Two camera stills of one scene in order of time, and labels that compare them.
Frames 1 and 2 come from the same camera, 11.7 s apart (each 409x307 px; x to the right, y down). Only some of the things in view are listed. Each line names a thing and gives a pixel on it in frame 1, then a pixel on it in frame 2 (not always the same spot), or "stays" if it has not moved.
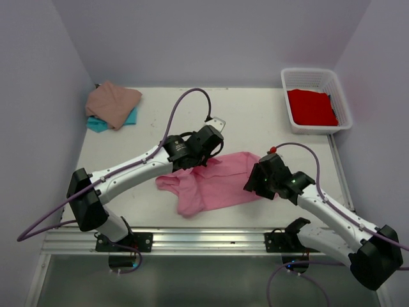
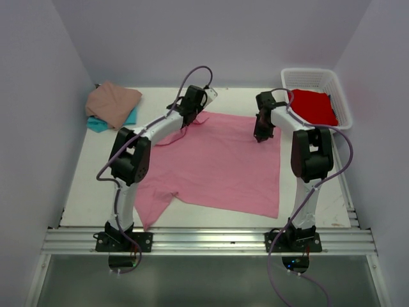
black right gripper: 254,183 to 260,135
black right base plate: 278,242 stays
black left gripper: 204,160 to 200,107
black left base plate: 142,241 stays
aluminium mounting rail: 78,242 stays
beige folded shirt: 112,103 stays
